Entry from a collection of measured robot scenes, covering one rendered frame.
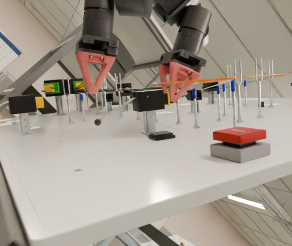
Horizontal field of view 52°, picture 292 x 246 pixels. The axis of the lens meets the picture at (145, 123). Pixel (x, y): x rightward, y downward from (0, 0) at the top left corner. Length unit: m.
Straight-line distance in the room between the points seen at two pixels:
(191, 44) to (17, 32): 7.90
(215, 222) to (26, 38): 7.79
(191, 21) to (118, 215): 0.47
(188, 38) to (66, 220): 0.47
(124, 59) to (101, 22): 1.14
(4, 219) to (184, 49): 0.47
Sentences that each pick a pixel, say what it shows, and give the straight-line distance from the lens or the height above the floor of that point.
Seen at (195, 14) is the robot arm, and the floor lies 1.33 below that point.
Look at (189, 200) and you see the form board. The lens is 0.30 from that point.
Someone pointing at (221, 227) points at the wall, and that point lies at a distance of 10.54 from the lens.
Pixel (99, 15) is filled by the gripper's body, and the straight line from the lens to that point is 0.58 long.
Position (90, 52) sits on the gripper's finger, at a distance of 0.57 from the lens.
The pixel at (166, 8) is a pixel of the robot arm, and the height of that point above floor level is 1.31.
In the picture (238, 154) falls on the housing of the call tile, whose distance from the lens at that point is 0.39.
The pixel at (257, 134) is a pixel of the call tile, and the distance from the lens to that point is 0.41.
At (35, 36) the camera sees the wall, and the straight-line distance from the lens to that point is 8.43.
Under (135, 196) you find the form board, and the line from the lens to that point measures 0.30.
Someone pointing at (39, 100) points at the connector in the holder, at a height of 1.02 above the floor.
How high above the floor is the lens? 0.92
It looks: 17 degrees up
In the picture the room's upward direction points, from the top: 42 degrees clockwise
